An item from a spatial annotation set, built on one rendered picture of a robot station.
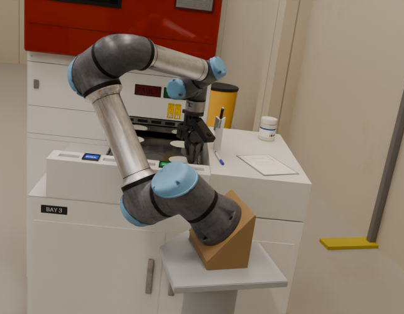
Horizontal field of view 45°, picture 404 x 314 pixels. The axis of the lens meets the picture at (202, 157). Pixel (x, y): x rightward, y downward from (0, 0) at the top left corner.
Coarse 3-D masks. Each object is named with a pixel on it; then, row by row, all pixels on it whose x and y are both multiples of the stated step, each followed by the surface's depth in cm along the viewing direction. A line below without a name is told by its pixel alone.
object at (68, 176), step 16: (48, 160) 161; (64, 160) 161; (80, 160) 163; (112, 160) 168; (48, 176) 163; (64, 176) 163; (80, 176) 163; (96, 176) 163; (112, 176) 164; (208, 176) 164; (48, 192) 165; (64, 192) 165; (80, 192) 165; (96, 192) 165; (112, 192) 165
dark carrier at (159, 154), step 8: (144, 136) 218; (144, 144) 208; (152, 144) 210; (160, 144) 211; (168, 144) 212; (144, 152) 198; (152, 152) 199; (160, 152) 200; (168, 152) 201; (176, 152) 203; (160, 160) 191; (168, 160) 192
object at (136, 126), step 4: (132, 124) 221; (136, 124) 221; (140, 124) 222; (144, 124) 223; (136, 128) 222; (140, 128) 222; (144, 128) 222; (148, 128) 222; (152, 128) 222; (156, 128) 222; (160, 128) 222; (164, 128) 222; (168, 128) 222; (172, 128) 222; (176, 128) 222; (164, 132) 222; (168, 132) 222; (172, 132) 223
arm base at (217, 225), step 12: (216, 192) 135; (216, 204) 132; (228, 204) 134; (204, 216) 131; (216, 216) 131; (228, 216) 134; (240, 216) 135; (192, 228) 137; (204, 228) 132; (216, 228) 132; (228, 228) 132; (204, 240) 135; (216, 240) 133
